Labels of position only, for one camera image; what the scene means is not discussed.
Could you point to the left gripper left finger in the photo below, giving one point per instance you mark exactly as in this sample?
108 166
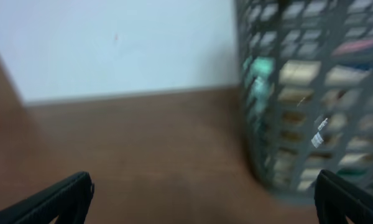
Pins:
67 201

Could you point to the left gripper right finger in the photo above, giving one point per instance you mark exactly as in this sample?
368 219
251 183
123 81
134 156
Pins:
338 201

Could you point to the teal wet wipes pack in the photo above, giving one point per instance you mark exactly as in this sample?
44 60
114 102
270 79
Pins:
257 86

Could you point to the beige snack bag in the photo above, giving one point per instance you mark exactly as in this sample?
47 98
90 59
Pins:
327 126

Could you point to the grey plastic basket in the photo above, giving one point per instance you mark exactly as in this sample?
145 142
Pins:
307 39

